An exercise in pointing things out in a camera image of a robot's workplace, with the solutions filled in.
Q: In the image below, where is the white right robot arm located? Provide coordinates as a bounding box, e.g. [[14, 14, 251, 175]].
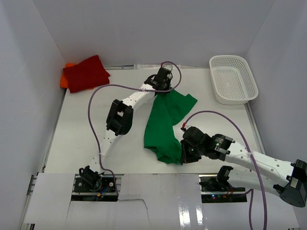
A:
[[180, 126, 307, 207]]

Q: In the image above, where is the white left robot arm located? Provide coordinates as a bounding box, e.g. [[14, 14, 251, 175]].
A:
[[79, 64, 173, 191]]

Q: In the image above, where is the white perforated plastic basket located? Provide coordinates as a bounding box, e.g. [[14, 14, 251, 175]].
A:
[[209, 55, 259, 105]]

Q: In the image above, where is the folded orange t shirt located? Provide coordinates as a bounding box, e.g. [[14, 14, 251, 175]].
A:
[[60, 63, 75, 89]]

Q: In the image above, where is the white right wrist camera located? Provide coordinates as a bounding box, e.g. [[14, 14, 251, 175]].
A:
[[181, 122, 191, 132]]

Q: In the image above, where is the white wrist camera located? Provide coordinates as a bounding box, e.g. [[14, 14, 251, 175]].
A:
[[161, 65, 173, 72], [181, 122, 191, 132]]

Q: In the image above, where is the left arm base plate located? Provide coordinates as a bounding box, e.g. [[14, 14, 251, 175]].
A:
[[71, 174, 120, 202]]

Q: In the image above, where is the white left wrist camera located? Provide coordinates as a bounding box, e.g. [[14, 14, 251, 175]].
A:
[[161, 65, 173, 72]]

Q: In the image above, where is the folded red t shirt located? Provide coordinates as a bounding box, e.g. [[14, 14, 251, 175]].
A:
[[63, 55, 110, 93]]

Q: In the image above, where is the green t shirt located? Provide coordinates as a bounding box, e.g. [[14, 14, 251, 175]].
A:
[[143, 90, 198, 164]]

